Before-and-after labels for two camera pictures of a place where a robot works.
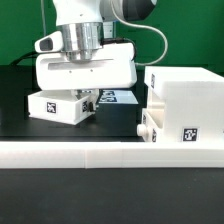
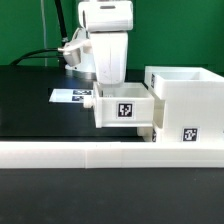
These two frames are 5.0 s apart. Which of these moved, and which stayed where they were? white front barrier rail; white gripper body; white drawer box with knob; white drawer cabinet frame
Moved: white drawer box with knob; white gripper body
Stayed: white drawer cabinet frame; white front barrier rail
